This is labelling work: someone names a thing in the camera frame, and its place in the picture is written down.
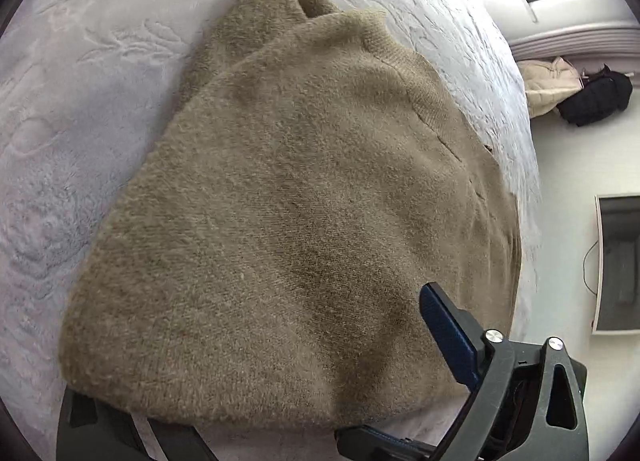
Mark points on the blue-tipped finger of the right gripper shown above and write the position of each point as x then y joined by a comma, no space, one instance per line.
364,443

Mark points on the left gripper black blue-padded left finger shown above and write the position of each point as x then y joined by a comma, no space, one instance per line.
91,430

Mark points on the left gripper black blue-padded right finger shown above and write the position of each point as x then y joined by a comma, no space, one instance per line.
526,401

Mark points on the brown knit sweater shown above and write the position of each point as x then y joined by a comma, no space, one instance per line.
263,267

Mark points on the white-framed grey storage box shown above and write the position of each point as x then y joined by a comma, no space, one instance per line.
617,306

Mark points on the black bag on floor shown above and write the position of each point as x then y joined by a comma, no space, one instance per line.
605,92

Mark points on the cream jacket on floor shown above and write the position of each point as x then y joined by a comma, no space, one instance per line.
548,83

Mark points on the lavender embossed fleece blanket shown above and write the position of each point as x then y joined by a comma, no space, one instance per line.
85,91

